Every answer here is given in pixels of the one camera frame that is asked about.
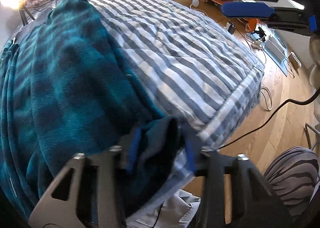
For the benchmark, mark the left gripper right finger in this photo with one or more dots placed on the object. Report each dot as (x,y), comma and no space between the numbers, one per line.
(235,194)

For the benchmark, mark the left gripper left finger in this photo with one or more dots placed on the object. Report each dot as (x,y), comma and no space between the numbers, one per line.
(85,193)

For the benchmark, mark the teal fleece jacket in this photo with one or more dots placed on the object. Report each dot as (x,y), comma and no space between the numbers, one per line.
(66,88)

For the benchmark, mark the white power strip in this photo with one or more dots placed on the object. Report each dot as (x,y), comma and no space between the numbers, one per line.
(256,37)

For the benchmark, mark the zebra striped trouser leg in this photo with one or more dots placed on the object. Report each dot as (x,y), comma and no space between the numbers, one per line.
(293,176)

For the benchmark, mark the white round device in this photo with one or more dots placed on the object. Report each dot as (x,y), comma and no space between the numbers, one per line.
(194,4)

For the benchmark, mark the blue white striped quilt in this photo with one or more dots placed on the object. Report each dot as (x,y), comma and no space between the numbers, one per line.
(190,66)

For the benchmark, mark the black light tripod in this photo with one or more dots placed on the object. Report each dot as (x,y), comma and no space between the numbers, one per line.
(23,14)

